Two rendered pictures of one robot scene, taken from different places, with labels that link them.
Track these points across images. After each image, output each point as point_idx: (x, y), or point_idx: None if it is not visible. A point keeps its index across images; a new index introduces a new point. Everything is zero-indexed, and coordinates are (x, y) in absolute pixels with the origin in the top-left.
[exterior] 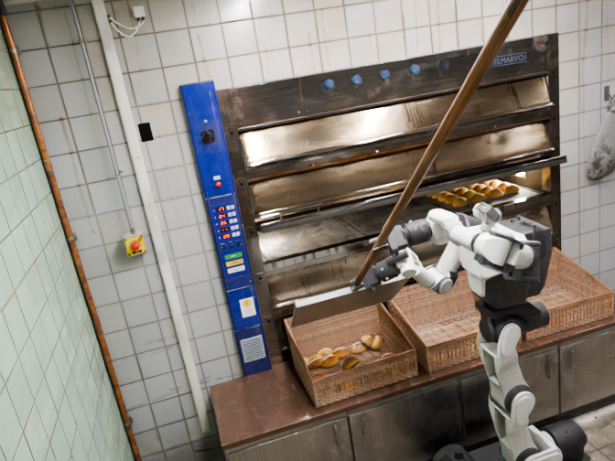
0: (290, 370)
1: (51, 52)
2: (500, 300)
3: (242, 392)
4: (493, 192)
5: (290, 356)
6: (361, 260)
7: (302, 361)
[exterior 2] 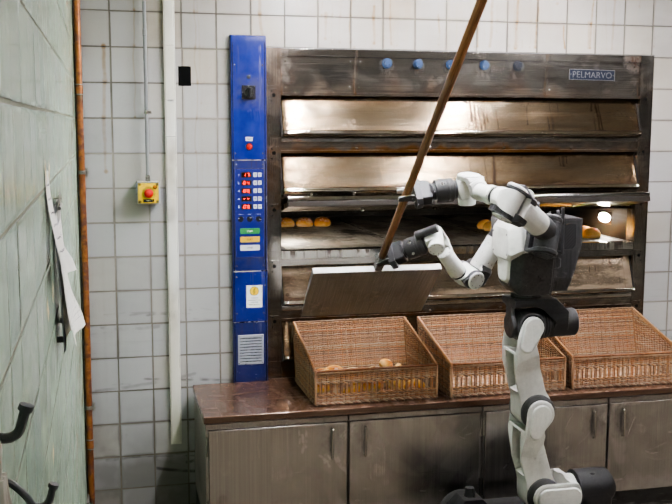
0: (290, 383)
1: None
2: (523, 284)
3: (231, 391)
4: None
5: (292, 372)
6: None
7: (307, 356)
